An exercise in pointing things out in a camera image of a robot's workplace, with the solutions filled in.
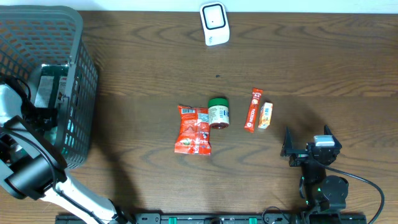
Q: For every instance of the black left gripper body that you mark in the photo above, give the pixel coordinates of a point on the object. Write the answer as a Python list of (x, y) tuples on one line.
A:
[(43, 123)]

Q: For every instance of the white green packet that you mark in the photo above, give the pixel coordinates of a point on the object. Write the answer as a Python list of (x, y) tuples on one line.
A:
[(51, 87)]

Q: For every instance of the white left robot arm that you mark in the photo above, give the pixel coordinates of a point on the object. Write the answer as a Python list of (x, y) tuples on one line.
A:
[(32, 167)]

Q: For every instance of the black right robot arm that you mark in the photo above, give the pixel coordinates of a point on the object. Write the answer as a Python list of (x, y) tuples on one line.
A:
[(324, 193)]

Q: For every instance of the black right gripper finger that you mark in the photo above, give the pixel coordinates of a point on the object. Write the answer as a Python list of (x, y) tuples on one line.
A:
[(287, 146), (327, 130)]

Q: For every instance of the green lid spice jar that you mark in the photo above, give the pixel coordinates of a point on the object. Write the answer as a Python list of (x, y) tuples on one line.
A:
[(218, 112)]

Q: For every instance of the small red sachet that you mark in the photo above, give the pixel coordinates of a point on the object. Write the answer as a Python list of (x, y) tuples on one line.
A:
[(253, 109)]

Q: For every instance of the red snack packet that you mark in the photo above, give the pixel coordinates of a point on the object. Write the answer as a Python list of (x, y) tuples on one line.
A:
[(194, 134)]

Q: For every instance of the white barcode scanner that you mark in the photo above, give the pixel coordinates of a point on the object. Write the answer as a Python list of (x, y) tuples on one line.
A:
[(215, 23)]

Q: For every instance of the grey plastic mesh basket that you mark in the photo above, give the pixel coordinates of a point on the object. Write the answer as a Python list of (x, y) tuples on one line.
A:
[(32, 36)]

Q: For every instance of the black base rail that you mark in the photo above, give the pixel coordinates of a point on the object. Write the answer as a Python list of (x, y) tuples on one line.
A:
[(271, 218)]

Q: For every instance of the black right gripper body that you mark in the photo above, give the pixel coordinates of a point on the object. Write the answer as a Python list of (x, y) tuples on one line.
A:
[(300, 159)]

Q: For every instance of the small orange box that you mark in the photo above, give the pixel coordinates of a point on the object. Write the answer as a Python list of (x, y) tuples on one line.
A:
[(265, 115)]

